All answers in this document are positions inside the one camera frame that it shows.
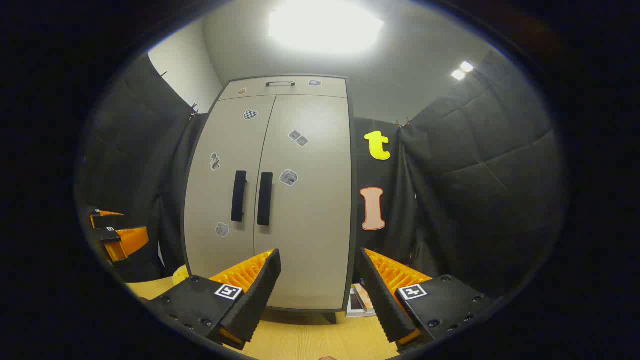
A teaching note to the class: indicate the grey double-door shoe cabinet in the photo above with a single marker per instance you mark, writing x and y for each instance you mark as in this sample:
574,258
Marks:
354,200

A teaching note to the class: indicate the yellow round object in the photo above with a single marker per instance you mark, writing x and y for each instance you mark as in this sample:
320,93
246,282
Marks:
180,275

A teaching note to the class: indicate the grey cabinet drawer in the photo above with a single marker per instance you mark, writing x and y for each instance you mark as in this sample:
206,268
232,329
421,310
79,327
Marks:
325,90

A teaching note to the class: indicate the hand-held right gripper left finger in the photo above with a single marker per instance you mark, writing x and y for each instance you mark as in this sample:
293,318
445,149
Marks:
260,285

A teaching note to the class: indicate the cabinet door with checkered sticker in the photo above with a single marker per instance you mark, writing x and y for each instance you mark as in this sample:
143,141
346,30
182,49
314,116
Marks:
210,200

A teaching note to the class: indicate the large ceiling light panel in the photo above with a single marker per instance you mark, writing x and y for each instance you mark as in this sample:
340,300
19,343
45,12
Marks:
325,27

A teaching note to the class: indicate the cabinet door with box sticker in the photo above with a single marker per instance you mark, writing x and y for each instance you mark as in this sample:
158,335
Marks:
315,225

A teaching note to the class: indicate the black cabinet foot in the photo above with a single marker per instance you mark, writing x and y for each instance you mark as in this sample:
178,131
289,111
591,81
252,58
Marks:
330,317

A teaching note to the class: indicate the small ceiling light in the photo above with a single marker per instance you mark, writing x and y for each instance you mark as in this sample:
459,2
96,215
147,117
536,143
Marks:
462,71

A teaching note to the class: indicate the printed paper booklet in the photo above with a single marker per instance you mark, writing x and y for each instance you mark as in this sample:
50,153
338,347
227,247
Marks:
361,302

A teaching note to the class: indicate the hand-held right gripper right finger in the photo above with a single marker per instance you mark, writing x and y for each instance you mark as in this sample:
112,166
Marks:
380,295

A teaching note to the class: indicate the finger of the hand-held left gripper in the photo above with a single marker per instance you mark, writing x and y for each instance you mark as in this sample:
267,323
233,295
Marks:
102,214
131,241

